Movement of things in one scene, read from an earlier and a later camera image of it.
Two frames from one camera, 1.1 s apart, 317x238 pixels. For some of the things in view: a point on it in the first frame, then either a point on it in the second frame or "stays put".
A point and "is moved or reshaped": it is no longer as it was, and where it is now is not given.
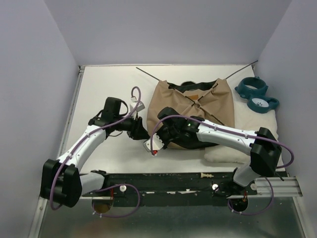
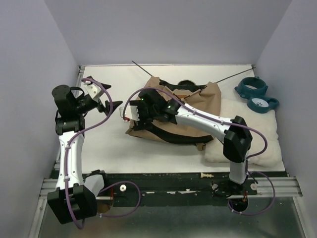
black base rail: (179, 189) stays put
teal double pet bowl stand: (254, 89) stays put
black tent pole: (175, 89) -> (141, 68)
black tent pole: (202, 101) -> (233, 76)
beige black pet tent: (209, 100) is moved or reshaped
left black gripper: (137, 132) -> (102, 108)
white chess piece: (206, 175) stays put
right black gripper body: (166, 135) -> (146, 113)
